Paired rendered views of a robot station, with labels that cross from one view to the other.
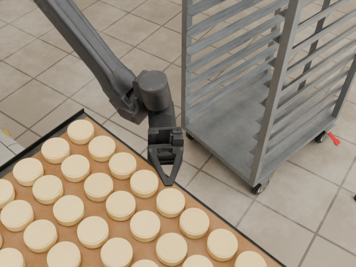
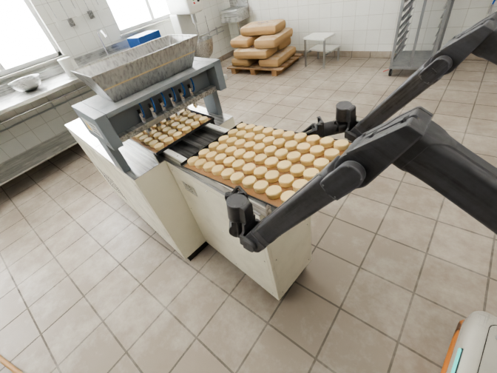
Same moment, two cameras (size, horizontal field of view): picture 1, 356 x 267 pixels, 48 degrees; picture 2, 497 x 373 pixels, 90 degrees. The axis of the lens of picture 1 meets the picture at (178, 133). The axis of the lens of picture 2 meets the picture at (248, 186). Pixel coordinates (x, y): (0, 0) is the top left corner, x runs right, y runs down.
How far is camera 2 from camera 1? 108 cm
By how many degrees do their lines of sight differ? 90
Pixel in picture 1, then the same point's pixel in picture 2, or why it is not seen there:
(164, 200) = (239, 175)
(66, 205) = (285, 164)
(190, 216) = (228, 172)
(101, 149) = (273, 188)
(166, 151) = not seen: hidden behind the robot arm
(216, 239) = (220, 168)
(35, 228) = (296, 155)
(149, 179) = (246, 180)
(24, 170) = (312, 171)
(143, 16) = not seen: outside the picture
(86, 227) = (274, 160)
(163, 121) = not seen: hidden behind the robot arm
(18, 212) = (306, 158)
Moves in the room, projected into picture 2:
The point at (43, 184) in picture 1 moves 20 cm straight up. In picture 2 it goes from (299, 168) to (296, 112)
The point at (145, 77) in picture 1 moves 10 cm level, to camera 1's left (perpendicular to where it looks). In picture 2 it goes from (241, 203) to (279, 199)
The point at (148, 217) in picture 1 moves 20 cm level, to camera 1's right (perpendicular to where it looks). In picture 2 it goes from (247, 168) to (194, 174)
